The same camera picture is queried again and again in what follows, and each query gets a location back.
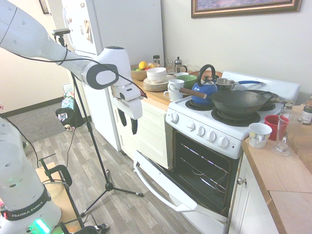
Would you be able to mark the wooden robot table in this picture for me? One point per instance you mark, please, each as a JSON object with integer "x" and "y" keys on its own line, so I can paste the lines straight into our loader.
{"x": 59, "y": 197}

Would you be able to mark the black tripod stand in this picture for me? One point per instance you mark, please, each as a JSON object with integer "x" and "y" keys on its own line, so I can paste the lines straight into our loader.
{"x": 90, "y": 129}

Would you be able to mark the wooden fruit bowl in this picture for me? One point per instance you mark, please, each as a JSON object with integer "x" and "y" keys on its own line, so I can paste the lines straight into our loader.
{"x": 137, "y": 74}

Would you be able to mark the small glass spice jar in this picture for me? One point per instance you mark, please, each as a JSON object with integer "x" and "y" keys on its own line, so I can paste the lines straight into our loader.
{"x": 287, "y": 108}

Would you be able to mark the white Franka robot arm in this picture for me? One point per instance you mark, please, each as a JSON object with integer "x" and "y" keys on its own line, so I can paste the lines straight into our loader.
{"x": 24, "y": 36}

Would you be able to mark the white oven door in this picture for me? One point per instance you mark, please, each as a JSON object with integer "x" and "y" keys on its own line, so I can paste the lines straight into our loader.
{"x": 165, "y": 178}

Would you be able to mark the white refrigerator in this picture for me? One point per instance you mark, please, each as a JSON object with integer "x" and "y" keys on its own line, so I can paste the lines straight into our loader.
{"x": 136, "y": 36}

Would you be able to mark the photo on fridge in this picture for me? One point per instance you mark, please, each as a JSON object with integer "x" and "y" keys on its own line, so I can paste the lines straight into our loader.
{"x": 89, "y": 31}

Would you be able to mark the jar with brown lid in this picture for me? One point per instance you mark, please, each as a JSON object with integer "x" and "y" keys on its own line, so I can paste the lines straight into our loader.
{"x": 307, "y": 113}

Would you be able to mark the black screw clamp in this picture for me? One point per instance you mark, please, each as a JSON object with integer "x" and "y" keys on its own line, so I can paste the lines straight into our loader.
{"x": 62, "y": 171}

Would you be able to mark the metal oven rack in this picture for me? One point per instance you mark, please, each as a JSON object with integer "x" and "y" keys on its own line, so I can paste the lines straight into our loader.
{"x": 207, "y": 157}
{"x": 209, "y": 179}

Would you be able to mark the black bag with print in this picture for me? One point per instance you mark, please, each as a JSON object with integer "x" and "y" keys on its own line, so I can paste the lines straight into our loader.
{"x": 64, "y": 115}

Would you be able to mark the glass french press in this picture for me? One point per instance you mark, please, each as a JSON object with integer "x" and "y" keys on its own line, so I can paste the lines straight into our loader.
{"x": 181, "y": 65}

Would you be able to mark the white cabinet with knob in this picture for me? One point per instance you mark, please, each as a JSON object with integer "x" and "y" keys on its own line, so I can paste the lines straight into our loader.
{"x": 248, "y": 207}

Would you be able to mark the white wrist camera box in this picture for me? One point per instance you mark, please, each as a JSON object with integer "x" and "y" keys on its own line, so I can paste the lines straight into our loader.
{"x": 130, "y": 93}

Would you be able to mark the stacked white bowls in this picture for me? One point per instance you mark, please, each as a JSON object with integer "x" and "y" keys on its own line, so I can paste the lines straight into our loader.
{"x": 156, "y": 74}

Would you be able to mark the white stove knob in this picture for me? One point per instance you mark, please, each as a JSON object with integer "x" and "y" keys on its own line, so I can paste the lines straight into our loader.
{"x": 191, "y": 126}
{"x": 211, "y": 136}
{"x": 174, "y": 117}
{"x": 223, "y": 142}
{"x": 200, "y": 130}

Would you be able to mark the black coil burner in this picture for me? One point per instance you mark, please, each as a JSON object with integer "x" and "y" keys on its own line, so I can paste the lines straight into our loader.
{"x": 195, "y": 105}
{"x": 234, "y": 120}

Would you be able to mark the colourful printed bag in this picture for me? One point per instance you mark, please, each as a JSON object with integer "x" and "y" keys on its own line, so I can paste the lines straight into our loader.
{"x": 67, "y": 102}

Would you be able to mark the clear plastic blender jar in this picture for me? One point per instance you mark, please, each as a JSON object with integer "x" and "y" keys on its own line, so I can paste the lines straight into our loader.
{"x": 288, "y": 131}

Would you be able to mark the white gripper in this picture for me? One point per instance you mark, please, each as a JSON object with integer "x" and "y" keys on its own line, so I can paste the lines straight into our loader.
{"x": 132, "y": 108}

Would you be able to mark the clear drinking glass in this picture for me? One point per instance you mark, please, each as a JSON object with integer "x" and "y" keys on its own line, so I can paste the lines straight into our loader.
{"x": 169, "y": 64}

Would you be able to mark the white mug with pattern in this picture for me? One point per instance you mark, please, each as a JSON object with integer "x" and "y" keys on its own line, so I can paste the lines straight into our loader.
{"x": 259, "y": 135}

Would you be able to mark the red cup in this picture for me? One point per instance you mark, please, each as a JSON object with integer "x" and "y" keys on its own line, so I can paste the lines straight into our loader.
{"x": 271, "y": 122}

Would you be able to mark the plain white mug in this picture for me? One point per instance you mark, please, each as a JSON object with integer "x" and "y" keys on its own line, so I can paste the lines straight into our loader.
{"x": 175, "y": 84}
{"x": 173, "y": 95}

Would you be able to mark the glass jar black lid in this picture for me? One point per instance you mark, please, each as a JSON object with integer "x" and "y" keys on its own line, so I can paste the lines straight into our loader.
{"x": 156, "y": 59}

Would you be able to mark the yellow lemon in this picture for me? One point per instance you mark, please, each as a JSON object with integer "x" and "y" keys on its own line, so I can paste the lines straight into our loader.
{"x": 143, "y": 65}

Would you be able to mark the white cup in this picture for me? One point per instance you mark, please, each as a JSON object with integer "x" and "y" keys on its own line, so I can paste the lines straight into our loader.
{"x": 181, "y": 74}

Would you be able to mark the stack of cream plates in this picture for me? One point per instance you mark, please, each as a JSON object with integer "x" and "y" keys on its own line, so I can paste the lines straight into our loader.
{"x": 156, "y": 85}

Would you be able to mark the green bowl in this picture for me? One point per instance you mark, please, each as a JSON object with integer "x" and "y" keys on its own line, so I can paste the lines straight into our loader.
{"x": 187, "y": 80}

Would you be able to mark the white cabinet with drawers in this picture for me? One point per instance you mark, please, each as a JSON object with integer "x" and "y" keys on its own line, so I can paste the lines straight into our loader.
{"x": 151, "y": 131}

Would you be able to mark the dark framed wall picture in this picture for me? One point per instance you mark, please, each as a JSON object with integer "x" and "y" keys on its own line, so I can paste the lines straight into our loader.
{"x": 44, "y": 6}

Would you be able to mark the white electric stove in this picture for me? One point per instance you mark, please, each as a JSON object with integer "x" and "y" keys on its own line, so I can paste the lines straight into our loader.
{"x": 241, "y": 131}

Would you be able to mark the round metal cabinet knob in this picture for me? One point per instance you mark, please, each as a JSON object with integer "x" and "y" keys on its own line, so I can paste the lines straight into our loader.
{"x": 241, "y": 181}

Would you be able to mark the grey floor rug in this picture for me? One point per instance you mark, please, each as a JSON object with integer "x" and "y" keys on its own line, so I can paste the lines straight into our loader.
{"x": 36, "y": 124}

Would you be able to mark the gold framed wall painting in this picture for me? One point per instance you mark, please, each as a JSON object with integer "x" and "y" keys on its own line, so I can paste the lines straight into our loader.
{"x": 246, "y": 7}

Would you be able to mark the black camera on stand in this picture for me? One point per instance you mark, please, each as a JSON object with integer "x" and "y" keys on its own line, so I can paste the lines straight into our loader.
{"x": 61, "y": 31}

